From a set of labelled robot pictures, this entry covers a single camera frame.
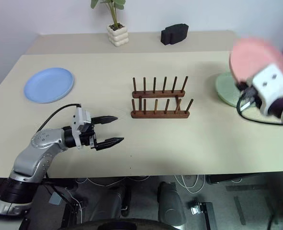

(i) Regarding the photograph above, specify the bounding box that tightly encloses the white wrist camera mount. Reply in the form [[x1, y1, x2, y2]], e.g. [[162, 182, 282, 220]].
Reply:
[[70, 107, 92, 150], [251, 63, 283, 116]]

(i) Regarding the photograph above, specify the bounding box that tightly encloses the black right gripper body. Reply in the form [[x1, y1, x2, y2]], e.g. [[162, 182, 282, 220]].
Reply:
[[237, 80, 263, 109]]

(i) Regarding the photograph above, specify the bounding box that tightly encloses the green plate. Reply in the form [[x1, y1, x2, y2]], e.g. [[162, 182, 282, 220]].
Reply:
[[215, 71, 243, 108]]

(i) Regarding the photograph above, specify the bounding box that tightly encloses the blue plate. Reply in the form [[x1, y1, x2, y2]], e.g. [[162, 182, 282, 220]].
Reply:
[[23, 67, 75, 104]]

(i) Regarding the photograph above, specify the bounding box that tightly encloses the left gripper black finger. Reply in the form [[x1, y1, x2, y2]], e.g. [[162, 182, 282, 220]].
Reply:
[[95, 137, 125, 152], [90, 115, 119, 126]]

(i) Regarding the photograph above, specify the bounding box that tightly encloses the pink plate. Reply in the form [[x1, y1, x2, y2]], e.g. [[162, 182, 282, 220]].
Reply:
[[229, 36, 283, 84]]

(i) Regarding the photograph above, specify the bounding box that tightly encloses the black flat floor box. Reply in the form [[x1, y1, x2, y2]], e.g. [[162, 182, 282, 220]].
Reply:
[[206, 172, 272, 185]]

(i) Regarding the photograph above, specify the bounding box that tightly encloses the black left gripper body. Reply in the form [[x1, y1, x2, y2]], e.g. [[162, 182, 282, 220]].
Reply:
[[79, 123, 99, 150]]

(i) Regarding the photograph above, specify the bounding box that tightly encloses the black metal bracket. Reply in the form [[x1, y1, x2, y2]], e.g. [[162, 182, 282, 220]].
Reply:
[[190, 201, 215, 230]]

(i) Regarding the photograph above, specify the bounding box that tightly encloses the white bubbly plant pot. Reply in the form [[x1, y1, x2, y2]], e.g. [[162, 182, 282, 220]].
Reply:
[[106, 23, 129, 47]]

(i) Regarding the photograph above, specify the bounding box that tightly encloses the white floor cable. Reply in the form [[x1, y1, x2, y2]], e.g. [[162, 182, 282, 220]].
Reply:
[[174, 174, 207, 195]]

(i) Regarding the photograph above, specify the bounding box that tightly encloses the black foam block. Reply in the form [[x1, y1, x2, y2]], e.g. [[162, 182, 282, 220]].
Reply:
[[160, 23, 190, 46]]

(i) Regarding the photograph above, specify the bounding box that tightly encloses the green leafy plant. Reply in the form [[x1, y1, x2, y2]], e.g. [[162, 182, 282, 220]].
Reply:
[[91, 0, 126, 31]]

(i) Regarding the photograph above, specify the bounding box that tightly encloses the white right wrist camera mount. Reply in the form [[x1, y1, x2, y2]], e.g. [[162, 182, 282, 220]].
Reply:
[[251, 63, 283, 116]]

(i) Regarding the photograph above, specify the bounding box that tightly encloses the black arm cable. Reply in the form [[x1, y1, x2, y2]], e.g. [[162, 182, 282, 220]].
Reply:
[[236, 93, 283, 126], [37, 103, 82, 135]]

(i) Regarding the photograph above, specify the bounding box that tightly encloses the wooden dish rack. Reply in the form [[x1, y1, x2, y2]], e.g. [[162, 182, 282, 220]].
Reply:
[[130, 76, 194, 120]]

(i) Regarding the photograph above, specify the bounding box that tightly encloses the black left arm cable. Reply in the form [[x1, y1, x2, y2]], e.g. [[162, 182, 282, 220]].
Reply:
[[37, 103, 82, 135]]

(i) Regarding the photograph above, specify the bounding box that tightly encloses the dark rounded grey shape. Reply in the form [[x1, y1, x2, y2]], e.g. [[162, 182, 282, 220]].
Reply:
[[157, 181, 188, 226]]

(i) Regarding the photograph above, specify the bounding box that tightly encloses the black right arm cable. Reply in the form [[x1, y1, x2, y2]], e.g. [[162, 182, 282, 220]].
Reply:
[[236, 93, 283, 126]]

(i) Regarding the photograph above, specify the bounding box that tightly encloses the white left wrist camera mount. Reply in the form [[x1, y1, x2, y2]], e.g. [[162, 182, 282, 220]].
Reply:
[[70, 107, 92, 150]]

